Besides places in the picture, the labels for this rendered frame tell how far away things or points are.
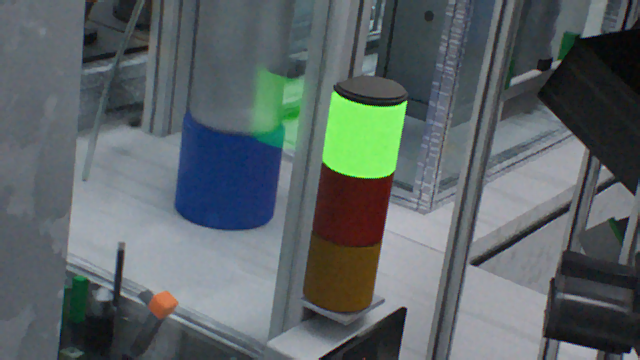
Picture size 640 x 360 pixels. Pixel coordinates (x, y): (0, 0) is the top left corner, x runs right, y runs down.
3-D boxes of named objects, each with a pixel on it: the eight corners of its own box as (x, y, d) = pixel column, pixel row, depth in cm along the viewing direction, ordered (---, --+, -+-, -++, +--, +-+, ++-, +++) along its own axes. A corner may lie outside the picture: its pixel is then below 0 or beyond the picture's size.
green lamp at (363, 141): (408, 167, 86) (420, 99, 84) (369, 184, 82) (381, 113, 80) (348, 144, 88) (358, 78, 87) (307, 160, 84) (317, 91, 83)
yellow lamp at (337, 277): (385, 297, 90) (396, 234, 88) (347, 320, 86) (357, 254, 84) (328, 272, 92) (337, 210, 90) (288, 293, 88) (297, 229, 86)
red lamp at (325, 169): (396, 233, 88) (408, 168, 86) (358, 253, 84) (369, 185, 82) (337, 209, 90) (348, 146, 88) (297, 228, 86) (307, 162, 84)
